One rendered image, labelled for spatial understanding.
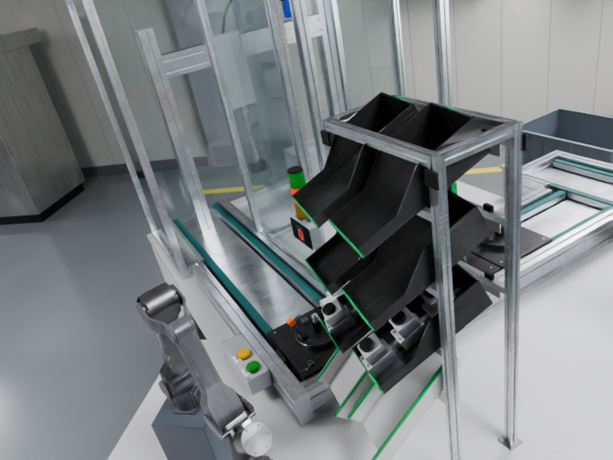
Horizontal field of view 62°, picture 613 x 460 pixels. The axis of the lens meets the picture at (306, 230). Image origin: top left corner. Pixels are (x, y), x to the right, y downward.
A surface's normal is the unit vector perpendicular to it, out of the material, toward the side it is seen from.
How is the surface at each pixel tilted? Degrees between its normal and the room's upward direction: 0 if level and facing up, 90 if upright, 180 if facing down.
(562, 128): 90
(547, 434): 0
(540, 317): 0
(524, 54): 90
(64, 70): 90
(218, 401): 56
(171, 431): 90
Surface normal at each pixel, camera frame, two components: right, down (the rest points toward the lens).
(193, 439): -0.22, 0.51
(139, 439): -0.18, -0.86
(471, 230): 0.33, 0.41
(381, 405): -0.78, -0.39
